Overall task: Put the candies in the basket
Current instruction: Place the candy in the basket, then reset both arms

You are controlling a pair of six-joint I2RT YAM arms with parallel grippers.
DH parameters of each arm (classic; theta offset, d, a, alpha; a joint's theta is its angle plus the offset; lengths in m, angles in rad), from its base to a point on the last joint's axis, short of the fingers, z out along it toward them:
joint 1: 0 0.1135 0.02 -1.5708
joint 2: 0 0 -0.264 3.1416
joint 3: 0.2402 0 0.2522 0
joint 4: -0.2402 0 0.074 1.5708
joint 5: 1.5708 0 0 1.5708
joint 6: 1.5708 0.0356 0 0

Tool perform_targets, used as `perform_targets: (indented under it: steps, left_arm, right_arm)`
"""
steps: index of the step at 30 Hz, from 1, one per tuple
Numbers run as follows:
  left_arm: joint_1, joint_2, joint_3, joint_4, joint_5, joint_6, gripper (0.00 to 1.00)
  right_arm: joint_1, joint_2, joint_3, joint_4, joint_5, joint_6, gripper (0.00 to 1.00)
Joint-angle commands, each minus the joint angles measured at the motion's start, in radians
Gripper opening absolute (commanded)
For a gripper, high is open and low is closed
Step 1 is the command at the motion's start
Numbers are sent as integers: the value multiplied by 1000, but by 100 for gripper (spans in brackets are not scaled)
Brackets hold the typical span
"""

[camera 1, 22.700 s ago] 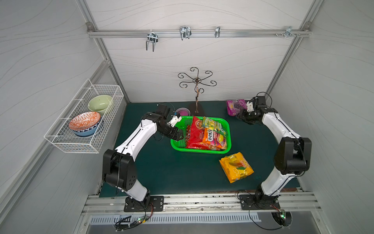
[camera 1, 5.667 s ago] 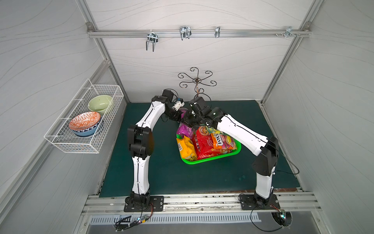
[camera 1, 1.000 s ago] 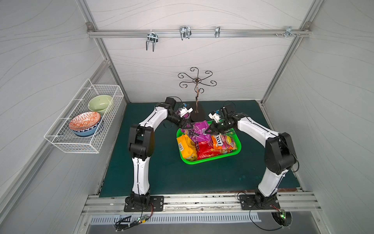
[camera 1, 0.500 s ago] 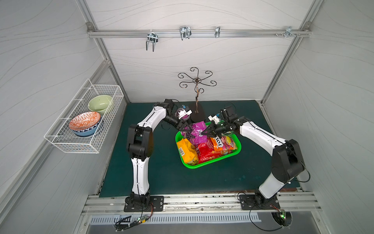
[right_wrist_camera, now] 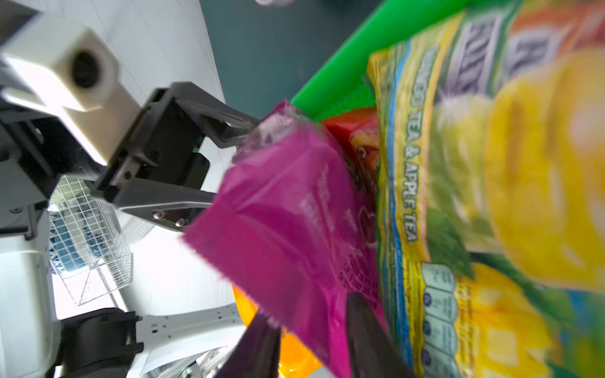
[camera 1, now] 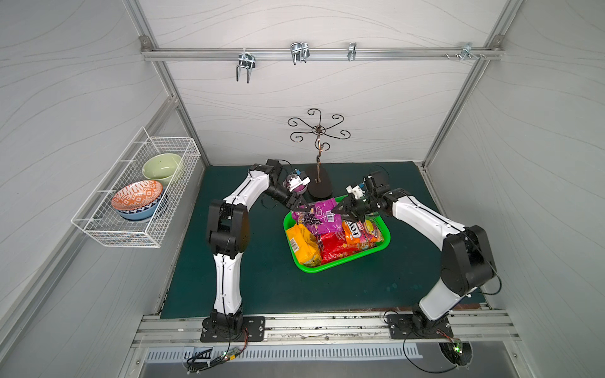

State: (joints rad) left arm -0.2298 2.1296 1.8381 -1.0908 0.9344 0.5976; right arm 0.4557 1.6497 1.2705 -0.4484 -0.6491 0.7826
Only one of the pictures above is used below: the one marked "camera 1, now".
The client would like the green plastic basket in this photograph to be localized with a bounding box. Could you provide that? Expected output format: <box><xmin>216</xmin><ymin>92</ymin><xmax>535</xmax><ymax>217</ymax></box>
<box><xmin>284</xmin><ymin>195</ymin><xmax>391</xmax><ymax>273</ymax></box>

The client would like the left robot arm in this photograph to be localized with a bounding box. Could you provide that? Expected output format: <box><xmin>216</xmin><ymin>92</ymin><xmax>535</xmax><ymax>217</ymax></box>
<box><xmin>206</xmin><ymin>159</ymin><xmax>311</xmax><ymax>333</ymax></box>

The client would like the aluminium front frame rail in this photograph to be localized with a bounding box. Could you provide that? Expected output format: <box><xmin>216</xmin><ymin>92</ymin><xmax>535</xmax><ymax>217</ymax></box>
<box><xmin>132</xmin><ymin>310</ymin><xmax>521</xmax><ymax>347</ymax></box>

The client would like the red candy bag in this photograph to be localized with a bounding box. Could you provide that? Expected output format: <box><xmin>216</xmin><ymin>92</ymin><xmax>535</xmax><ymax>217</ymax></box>
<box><xmin>318</xmin><ymin>232</ymin><xmax>361</xmax><ymax>265</ymax></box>

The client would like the yellow mango candy bag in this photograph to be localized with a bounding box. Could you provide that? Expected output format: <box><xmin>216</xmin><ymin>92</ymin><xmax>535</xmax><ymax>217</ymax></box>
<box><xmin>286</xmin><ymin>225</ymin><xmax>322</xmax><ymax>268</ymax></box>

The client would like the right base black cable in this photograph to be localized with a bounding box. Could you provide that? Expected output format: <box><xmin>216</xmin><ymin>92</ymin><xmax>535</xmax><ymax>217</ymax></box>
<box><xmin>382</xmin><ymin>309</ymin><xmax>474</xmax><ymax>374</ymax></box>

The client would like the right metal bracket hook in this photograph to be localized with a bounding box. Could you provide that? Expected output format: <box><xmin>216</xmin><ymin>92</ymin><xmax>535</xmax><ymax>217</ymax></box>
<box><xmin>444</xmin><ymin>43</ymin><xmax>487</xmax><ymax>62</ymax></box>

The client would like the looped metal hook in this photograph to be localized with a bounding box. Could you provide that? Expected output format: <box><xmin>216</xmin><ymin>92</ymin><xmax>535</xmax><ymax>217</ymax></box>
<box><xmin>290</xmin><ymin>42</ymin><xmax>310</xmax><ymax>66</ymax></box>

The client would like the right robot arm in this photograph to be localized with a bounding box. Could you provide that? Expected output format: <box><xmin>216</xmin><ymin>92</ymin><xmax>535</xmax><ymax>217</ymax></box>
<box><xmin>333</xmin><ymin>172</ymin><xmax>498</xmax><ymax>332</ymax></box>

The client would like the white wire wall basket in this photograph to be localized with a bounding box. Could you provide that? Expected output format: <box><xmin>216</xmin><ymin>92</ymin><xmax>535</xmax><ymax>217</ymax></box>
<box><xmin>72</xmin><ymin>129</ymin><xmax>200</xmax><ymax>248</ymax></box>

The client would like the orange snack packet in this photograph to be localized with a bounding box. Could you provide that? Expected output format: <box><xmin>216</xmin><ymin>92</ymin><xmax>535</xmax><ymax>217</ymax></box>
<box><xmin>342</xmin><ymin>220</ymin><xmax>384</xmax><ymax>250</ymax></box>

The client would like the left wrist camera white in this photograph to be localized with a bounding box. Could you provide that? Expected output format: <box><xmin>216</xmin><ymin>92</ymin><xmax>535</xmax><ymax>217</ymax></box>
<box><xmin>287</xmin><ymin>170</ymin><xmax>310</xmax><ymax>192</ymax></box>

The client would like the small pink bowl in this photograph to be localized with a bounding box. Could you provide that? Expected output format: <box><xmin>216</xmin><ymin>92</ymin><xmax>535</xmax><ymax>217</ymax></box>
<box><xmin>283</xmin><ymin>174</ymin><xmax>310</xmax><ymax>195</ymax></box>

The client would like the horizontal aluminium rail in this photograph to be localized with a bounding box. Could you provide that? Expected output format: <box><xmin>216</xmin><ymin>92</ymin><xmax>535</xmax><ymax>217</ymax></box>
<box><xmin>142</xmin><ymin>47</ymin><xmax>505</xmax><ymax>63</ymax></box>

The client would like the purple snack bag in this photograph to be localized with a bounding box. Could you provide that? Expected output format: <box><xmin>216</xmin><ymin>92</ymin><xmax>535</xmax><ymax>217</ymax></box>
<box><xmin>291</xmin><ymin>198</ymin><xmax>343</xmax><ymax>236</ymax></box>

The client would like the orange patterned bowl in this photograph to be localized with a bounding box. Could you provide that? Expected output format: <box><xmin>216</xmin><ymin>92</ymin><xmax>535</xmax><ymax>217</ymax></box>
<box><xmin>110</xmin><ymin>180</ymin><xmax>163</xmax><ymax>211</ymax></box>

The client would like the left base cable bundle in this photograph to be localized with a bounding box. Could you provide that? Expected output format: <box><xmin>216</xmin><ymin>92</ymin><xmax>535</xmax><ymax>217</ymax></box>
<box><xmin>183</xmin><ymin>325</ymin><xmax>250</xmax><ymax>375</ymax></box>

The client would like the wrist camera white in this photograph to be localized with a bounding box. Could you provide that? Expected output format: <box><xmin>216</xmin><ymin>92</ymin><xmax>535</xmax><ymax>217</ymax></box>
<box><xmin>346</xmin><ymin>184</ymin><xmax>366</xmax><ymax>199</ymax></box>
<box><xmin>287</xmin><ymin>170</ymin><xmax>310</xmax><ymax>192</ymax></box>

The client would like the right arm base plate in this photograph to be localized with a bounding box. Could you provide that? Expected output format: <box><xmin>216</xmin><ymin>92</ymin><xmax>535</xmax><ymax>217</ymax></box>
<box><xmin>383</xmin><ymin>312</ymin><xmax>454</xmax><ymax>340</ymax></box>

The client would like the metal jewelry tree stand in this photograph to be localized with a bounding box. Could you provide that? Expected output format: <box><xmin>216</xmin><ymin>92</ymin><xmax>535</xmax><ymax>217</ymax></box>
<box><xmin>287</xmin><ymin>108</ymin><xmax>351</xmax><ymax>200</ymax></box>

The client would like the light green ceramic bowl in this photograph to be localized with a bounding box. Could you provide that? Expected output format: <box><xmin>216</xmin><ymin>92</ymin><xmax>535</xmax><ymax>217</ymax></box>
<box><xmin>142</xmin><ymin>153</ymin><xmax>183</xmax><ymax>187</ymax></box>

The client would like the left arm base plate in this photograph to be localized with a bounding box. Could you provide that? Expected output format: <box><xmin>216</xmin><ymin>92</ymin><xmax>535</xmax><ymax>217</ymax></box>
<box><xmin>199</xmin><ymin>314</ymin><xmax>266</xmax><ymax>343</ymax></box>

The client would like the blue bowl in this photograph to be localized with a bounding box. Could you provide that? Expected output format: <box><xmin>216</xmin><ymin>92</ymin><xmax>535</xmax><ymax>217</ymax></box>
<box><xmin>115</xmin><ymin>198</ymin><xmax>161</xmax><ymax>221</ymax></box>

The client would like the small metal hook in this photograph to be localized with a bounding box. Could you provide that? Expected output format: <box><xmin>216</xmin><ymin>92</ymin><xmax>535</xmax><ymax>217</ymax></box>
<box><xmin>348</xmin><ymin>42</ymin><xmax>357</xmax><ymax>61</ymax></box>

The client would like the double prong metal hook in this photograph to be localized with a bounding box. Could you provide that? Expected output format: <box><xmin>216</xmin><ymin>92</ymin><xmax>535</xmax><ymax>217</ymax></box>
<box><xmin>236</xmin><ymin>52</ymin><xmax>256</xmax><ymax>83</ymax></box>

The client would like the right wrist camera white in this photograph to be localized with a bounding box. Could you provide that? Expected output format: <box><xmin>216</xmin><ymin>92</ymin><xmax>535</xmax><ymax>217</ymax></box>
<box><xmin>346</xmin><ymin>184</ymin><xmax>366</xmax><ymax>199</ymax></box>

